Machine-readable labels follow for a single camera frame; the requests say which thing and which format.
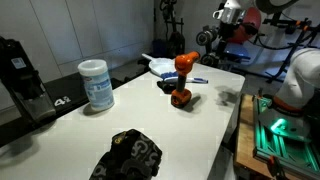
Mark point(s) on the wooden base board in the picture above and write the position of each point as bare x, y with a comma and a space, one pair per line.
245, 133

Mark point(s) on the grey robot mounting plate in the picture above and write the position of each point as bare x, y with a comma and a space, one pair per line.
286, 126

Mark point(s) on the white blue wipes canister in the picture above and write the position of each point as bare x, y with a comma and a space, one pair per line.
96, 86

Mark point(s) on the black upright stand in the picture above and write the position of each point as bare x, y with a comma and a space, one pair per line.
176, 43

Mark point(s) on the orange black hand drill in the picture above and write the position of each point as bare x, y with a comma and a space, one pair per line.
181, 66

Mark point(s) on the white wall cabinet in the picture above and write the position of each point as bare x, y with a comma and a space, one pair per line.
83, 26

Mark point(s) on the white plastic dustpan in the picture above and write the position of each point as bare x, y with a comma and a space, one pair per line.
160, 65

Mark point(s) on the blue white hand brush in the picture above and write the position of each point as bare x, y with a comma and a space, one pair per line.
196, 80

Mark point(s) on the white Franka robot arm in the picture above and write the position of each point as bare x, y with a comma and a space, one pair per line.
300, 76

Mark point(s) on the blue bench seat pad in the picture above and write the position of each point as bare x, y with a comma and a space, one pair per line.
236, 51

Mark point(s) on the black exercise machine frame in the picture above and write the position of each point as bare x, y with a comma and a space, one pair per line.
205, 38

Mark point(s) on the dark blue bin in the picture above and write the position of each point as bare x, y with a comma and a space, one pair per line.
159, 48

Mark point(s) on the orange black clamp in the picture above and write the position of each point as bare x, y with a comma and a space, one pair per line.
275, 166

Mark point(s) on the red exercise ball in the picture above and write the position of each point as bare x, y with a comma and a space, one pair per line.
253, 20

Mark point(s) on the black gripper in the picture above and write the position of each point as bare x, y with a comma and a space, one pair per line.
230, 30

